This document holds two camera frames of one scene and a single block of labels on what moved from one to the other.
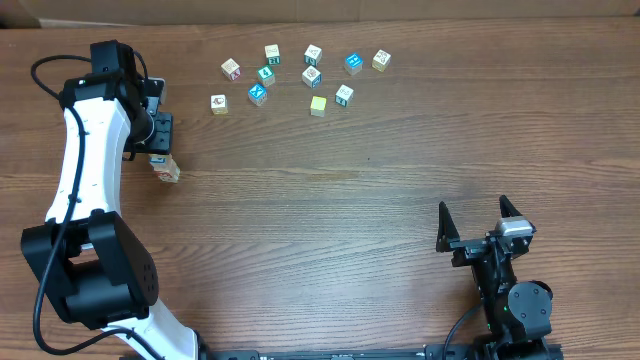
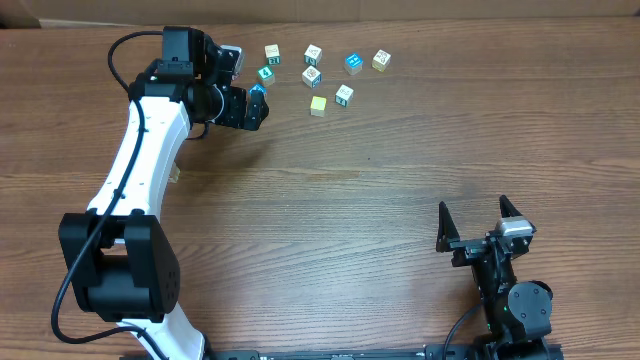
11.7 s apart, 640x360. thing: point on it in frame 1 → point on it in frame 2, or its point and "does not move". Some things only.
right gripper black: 469,250 does not move
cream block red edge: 164,175 does not move
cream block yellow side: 381,60 does not move
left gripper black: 162,141 → 234,113
